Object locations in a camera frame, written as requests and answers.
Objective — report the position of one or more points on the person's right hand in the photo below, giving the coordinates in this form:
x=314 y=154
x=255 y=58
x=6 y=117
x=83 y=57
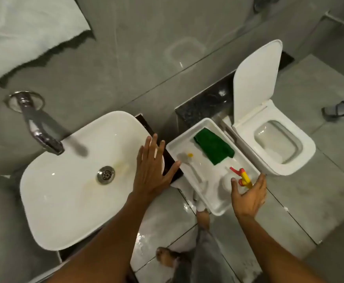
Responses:
x=248 y=201

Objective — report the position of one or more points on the person's left hand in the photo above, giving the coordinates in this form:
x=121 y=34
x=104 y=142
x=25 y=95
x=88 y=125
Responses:
x=150 y=173

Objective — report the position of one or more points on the person's left middle finger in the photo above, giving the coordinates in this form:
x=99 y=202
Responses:
x=153 y=147

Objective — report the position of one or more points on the person's right thumb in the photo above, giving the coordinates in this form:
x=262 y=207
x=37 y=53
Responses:
x=234 y=187

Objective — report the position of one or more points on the person's left thumb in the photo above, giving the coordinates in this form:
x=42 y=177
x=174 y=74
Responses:
x=173 y=170

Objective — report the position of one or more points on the person's left little finger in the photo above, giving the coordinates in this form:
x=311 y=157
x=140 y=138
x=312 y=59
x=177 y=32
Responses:
x=140 y=154

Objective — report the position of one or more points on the person's left forearm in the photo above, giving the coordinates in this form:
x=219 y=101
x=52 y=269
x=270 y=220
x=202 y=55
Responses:
x=107 y=244

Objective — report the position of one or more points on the person's right forearm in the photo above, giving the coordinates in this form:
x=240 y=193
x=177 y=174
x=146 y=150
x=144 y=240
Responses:
x=273 y=250

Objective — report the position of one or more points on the white spray bottle yellow trigger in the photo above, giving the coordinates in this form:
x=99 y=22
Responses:
x=229 y=182

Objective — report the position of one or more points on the white scrub brush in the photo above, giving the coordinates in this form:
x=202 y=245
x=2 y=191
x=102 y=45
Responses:
x=191 y=166

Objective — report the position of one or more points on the white plastic tray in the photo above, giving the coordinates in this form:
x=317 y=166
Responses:
x=213 y=179

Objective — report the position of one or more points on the chrome sink drain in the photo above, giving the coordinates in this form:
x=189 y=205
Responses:
x=106 y=175

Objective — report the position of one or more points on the person's right foot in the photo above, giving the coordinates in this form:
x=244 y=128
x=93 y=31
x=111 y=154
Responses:
x=203 y=219

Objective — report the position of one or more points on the person's foot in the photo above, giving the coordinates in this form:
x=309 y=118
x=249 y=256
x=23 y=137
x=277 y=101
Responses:
x=166 y=256
x=203 y=219

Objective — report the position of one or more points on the green cleaning cloth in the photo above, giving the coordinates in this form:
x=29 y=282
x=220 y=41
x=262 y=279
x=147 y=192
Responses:
x=214 y=145

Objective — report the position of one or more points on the black granite ledge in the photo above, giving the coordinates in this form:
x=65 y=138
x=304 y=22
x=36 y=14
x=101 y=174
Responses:
x=203 y=107

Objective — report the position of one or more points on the white ceramic sink basin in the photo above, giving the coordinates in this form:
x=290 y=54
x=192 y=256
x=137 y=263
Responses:
x=71 y=188

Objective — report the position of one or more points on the grey trousers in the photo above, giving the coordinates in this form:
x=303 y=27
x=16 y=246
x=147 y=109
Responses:
x=204 y=259

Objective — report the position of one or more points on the white toilet bowl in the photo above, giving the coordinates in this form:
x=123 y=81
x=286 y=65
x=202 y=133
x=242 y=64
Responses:
x=304 y=150

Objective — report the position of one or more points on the person's left foot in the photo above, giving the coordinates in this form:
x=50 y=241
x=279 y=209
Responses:
x=166 y=256

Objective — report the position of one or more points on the white toilet lid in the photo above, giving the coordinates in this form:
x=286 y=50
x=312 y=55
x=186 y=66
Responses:
x=257 y=79

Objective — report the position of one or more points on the black sandal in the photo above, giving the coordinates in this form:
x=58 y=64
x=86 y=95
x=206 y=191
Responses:
x=334 y=110

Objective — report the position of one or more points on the white towel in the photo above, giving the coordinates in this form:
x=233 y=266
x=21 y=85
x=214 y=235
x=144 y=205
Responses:
x=24 y=32

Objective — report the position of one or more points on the chrome wall faucet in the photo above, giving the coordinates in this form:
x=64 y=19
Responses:
x=37 y=126

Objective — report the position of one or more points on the chrome wall fixture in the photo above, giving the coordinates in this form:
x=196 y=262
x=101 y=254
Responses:
x=263 y=2

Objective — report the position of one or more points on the chrome wall bar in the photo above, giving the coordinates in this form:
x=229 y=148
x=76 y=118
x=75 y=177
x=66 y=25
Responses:
x=334 y=18

